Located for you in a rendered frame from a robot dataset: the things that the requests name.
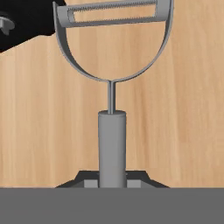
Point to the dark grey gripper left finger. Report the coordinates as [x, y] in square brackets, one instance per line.
[87, 178]

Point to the small grey metal piece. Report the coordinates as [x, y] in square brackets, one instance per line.
[5, 24]

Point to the grey metal peeler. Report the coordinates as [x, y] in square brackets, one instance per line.
[112, 145]

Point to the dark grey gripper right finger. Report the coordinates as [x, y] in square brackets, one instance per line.
[137, 178]

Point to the black rounded fixture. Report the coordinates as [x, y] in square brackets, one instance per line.
[29, 20]

